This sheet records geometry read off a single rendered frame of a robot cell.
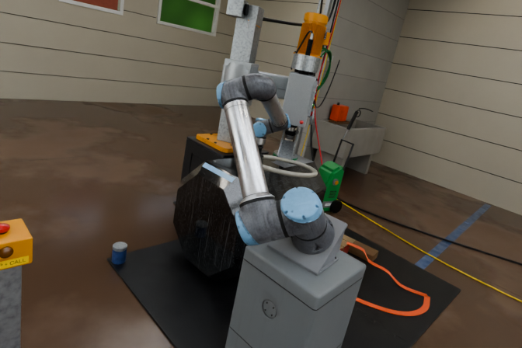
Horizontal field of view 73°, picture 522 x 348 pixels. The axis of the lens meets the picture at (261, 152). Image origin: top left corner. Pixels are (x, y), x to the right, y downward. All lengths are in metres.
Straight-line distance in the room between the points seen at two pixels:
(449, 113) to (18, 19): 7.83
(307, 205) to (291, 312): 0.44
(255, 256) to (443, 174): 5.97
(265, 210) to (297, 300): 0.37
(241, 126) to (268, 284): 0.67
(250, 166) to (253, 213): 0.19
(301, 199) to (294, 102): 1.65
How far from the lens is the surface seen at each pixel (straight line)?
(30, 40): 7.97
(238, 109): 1.54
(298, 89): 2.91
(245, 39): 3.34
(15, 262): 1.15
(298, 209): 1.34
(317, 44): 3.57
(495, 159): 7.06
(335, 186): 4.29
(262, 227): 1.38
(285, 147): 2.88
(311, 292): 1.43
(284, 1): 9.34
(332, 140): 5.51
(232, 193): 2.35
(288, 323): 1.55
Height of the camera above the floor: 1.65
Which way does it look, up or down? 15 degrees down
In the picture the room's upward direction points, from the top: 11 degrees clockwise
